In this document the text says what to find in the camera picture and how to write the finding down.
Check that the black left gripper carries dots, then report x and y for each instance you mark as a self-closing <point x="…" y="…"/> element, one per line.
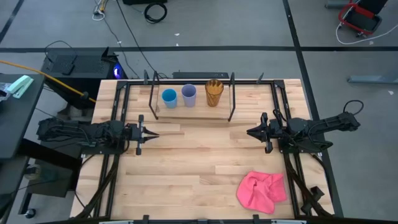
<point x="133" y="133"/>

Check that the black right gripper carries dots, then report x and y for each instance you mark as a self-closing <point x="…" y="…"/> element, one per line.
<point x="273" y="129"/>

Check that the black caster wheel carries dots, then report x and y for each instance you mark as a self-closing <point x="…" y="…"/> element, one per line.
<point x="30" y="213"/>

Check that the grey metal bar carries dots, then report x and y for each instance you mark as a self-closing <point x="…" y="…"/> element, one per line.
<point x="373" y="79"/>

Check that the black floor case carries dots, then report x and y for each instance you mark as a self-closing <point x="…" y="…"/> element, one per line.
<point x="143" y="2"/>

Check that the black box behind table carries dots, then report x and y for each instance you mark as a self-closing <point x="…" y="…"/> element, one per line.
<point x="200" y="75"/>

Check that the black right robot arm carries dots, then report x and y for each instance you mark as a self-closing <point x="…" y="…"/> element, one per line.
<point x="326" y="124"/>

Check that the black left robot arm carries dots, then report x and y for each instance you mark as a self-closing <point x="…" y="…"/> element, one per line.
<point x="77" y="130"/>

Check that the tall amber faceted tumbler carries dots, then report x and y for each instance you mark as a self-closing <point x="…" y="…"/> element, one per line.
<point x="214" y="98"/>

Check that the mint green stapler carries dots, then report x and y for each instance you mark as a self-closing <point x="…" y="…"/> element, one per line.
<point x="20" y="85"/>

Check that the small blue plastic cup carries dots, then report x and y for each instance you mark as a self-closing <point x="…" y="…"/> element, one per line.
<point x="169" y="101"/>

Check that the black metal table frame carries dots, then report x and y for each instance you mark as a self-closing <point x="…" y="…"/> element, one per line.
<point x="248" y="82"/>

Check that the black computer tower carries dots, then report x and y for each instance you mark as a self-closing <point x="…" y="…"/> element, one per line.
<point x="87" y="65"/>

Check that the pink cloth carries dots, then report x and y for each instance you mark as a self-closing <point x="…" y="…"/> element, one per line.
<point x="258" y="193"/>

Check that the clear plastic packet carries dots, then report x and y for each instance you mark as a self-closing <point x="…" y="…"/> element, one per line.
<point x="4" y="91"/>

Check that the black desk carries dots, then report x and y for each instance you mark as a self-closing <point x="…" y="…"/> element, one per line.
<point x="15" y="124"/>

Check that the red and black cart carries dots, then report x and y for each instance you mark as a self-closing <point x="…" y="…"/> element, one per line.
<point x="360" y="20"/>

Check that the lavender plastic cup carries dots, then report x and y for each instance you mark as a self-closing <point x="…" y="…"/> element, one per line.
<point x="189" y="99"/>

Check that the black equipment cart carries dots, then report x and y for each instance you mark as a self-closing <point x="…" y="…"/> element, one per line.
<point x="53" y="183"/>

